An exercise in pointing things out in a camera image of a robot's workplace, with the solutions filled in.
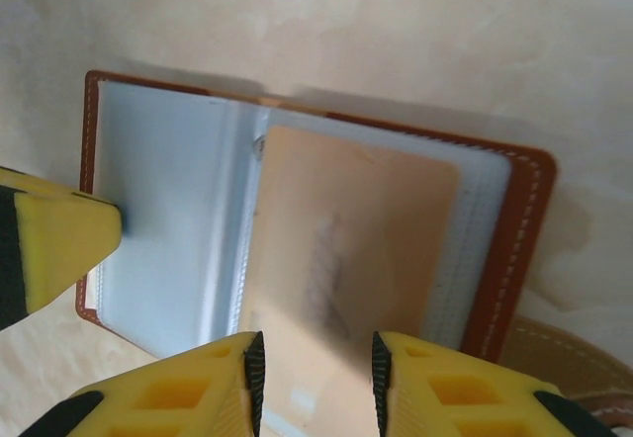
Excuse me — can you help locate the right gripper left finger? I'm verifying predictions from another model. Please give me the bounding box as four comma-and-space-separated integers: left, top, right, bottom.
27, 330, 267, 437

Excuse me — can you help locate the gold credit card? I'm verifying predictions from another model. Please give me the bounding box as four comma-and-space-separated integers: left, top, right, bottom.
231, 124, 465, 408

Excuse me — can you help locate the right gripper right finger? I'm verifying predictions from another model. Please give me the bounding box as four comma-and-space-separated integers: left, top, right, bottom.
370, 329, 622, 437

